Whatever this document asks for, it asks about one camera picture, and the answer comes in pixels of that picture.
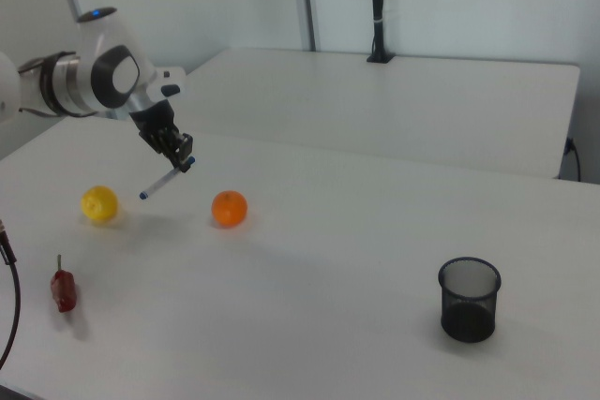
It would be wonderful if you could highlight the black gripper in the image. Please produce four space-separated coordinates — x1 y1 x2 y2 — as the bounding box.
128 99 196 173

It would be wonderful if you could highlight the white marker with blue cap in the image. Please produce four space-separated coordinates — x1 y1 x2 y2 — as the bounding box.
138 156 197 201

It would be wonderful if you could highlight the orange mandarin fruit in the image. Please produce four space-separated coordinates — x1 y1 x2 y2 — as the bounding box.
210 189 249 230

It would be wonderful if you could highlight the red chili pepper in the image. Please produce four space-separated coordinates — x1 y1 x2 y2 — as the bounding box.
50 254 79 314

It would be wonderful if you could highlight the black mesh pen cup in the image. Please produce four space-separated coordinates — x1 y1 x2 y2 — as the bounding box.
438 256 503 343

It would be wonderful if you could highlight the black cable with plug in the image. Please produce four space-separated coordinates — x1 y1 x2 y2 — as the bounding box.
563 136 583 183

